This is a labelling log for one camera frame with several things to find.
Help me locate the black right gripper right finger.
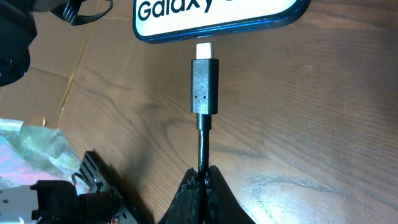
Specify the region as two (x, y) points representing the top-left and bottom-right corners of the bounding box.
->
(205, 166), (255, 224)

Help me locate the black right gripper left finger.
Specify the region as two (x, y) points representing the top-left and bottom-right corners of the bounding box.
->
(158, 167), (204, 224)

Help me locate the black USB charging cable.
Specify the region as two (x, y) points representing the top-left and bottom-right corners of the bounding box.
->
(190, 41), (220, 175)

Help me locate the blue Galaxy smartphone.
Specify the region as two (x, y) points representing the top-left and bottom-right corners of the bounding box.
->
(132, 0), (311, 44)

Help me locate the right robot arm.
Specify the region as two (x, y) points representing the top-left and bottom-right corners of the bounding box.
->
(1, 166), (253, 224)

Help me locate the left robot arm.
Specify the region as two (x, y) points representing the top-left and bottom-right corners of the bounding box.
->
(1, 0), (37, 86)

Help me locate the crinkled plastic bag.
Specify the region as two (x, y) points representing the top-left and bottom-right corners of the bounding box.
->
(1, 119), (80, 189)

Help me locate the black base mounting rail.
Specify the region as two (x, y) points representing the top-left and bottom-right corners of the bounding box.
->
(78, 151), (150, 224)

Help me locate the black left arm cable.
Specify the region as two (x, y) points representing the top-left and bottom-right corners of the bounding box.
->
(49, 0), (114, 27)

